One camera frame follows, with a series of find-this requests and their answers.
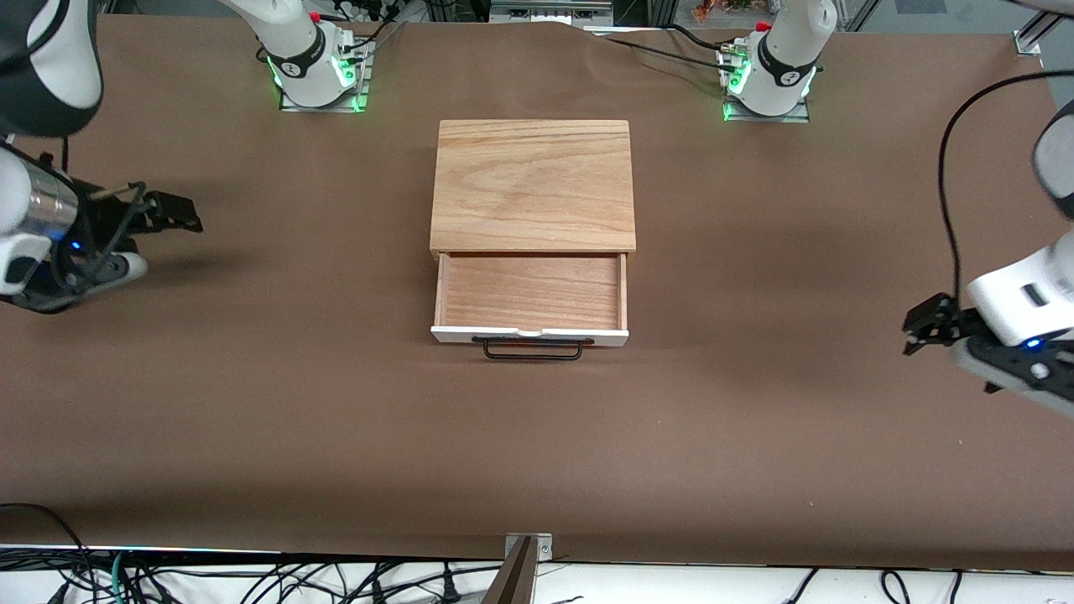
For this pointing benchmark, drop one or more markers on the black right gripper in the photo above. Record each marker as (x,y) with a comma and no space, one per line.
(107,220)

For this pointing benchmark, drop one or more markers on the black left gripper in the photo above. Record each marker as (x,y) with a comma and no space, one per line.
(946,319)

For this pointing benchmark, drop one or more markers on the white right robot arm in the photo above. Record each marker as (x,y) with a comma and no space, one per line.
(298,50)

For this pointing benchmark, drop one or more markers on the wooden drawer cabinet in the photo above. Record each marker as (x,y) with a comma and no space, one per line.
(533,184)

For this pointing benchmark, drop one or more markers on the brown paper table cover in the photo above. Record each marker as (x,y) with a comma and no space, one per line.
(537,419)

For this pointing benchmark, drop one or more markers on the grey metal equipment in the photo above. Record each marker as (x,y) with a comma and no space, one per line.
(550,10)

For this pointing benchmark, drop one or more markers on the aluminium frame rail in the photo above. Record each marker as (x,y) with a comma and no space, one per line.
(1028,40)

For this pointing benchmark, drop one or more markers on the small metal bracket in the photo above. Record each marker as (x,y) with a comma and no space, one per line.
(545,549)

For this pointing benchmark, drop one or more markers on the grey camera mount pole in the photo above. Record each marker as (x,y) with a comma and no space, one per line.
(513,583)

